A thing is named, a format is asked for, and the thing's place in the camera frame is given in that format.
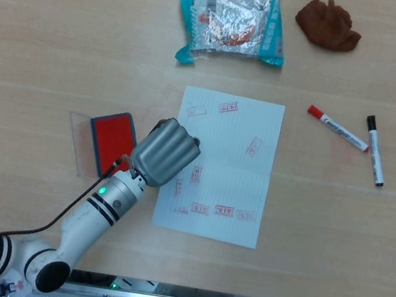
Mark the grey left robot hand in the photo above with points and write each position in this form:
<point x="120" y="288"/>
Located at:
<point x="165" y="152"/>

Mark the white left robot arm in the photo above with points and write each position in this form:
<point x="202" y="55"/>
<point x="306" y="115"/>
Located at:
<point x="88" y="221"/>

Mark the red ink pad clear lid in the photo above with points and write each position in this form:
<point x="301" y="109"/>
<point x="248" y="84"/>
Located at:
<point x="111" y="135"/>

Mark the white lined paper sheet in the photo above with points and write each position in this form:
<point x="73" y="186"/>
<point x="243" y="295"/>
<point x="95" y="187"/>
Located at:
<point x="233" y="161"/>

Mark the white device with green light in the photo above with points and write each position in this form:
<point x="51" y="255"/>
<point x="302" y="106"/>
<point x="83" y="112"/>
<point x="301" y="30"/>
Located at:
<point x="133" y="284"/>

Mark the teal foil snack bag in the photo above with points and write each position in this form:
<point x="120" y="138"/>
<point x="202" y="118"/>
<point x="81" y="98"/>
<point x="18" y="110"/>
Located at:
<point x="233" y="22"/>

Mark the red whiteboard marker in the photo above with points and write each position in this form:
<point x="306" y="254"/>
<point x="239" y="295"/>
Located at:
<point x="337" y="127"/>

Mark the brown crumpled cloth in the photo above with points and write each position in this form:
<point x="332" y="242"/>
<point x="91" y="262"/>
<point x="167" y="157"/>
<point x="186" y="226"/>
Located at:
<point x="328" y="26"/>

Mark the white printed plastic bag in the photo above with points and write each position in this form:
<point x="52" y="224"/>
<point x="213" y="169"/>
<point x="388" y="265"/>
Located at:
<point x="8" y="288"/>

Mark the black whiteboard marker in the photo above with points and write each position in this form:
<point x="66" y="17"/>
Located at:
<point x="374" y="150"/>

